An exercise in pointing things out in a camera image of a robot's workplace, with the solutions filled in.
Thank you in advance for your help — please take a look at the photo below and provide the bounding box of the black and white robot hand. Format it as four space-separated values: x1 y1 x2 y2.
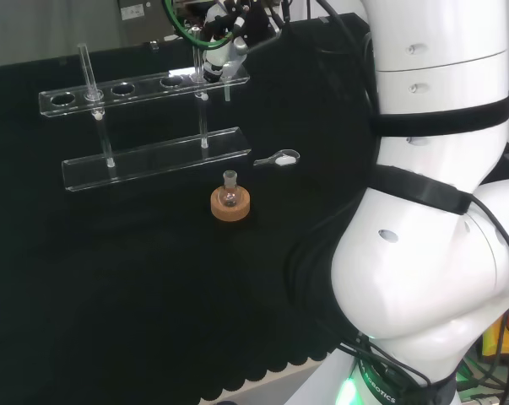
202 0 283 83

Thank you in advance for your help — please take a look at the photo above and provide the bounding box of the clear glass weighing funnel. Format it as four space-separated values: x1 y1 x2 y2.
252 147 301 169

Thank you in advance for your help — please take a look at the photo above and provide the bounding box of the clear acrylic funnel stand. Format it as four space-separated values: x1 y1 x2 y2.
38 24 252 193

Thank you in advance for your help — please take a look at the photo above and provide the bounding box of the grey metal cabinet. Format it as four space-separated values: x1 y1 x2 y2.
116 0 171 48

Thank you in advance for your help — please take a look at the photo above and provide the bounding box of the small glass round-bottom flask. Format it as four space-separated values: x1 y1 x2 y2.
218 169 241 208

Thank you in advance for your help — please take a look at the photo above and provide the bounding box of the black bench cloth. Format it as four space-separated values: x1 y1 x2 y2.
0 12 384 402

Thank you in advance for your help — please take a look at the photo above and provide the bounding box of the yellow stop button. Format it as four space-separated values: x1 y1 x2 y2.
480 310 509 365

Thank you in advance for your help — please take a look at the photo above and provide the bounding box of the green robot cable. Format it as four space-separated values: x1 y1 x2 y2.
160 0 238 49

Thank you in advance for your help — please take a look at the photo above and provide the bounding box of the brown cork ring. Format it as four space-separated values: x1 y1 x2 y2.
210 185 253 222

